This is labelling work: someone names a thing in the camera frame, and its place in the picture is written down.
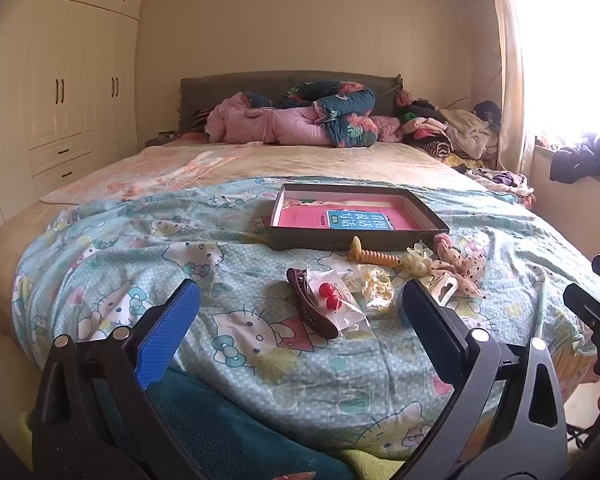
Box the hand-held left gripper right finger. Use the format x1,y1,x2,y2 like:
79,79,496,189
395,279,568,480

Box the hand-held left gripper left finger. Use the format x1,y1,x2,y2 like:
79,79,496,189
32,277,211,480

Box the white hair claw clip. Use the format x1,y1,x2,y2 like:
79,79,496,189
427,270,460,306

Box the yellow hair ties packet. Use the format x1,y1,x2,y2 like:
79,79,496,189
342,266,398,313

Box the pink polka dot hair bow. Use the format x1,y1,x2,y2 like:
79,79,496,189
432,237,486,297

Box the red cherry earrings packet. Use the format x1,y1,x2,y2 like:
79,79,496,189
307,269,371,338

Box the brown hair claw clip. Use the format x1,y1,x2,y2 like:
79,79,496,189
286,267,340,339

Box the dark box with pink lining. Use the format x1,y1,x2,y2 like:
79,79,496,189
266,183,451,252

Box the yellow spiral hair clip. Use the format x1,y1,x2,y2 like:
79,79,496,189
347,236,403,268

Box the cartoon cat print blanket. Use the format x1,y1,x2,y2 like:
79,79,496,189
12,176,600,461

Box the dark clothes on windowsill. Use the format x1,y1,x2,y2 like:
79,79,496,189
550,132,600,183

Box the teal towel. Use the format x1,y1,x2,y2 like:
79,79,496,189
145,370,356,480

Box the crumpled purple and white clothes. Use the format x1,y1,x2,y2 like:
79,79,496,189
467,167,536,208

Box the pink floral print sheet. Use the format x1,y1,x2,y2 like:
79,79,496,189
42,142,263,206

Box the beige bedspread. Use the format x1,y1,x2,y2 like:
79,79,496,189
0,141,486,306

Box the dark nightstand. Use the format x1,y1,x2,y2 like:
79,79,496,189
145,132,181,148

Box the pile of clothes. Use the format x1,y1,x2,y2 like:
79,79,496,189
397,87,503,171

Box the cream curtain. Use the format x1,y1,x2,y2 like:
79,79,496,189
485,0,536,176

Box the dark floral quilt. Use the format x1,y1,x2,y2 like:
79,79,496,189
242,80,381,148

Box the pink quilt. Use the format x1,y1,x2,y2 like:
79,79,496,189
203,91,406,146

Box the grey padded headboard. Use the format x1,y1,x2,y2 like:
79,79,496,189
179,71,403,136

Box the cream built-in wardrobe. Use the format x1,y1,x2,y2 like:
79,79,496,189
0,0,146,241

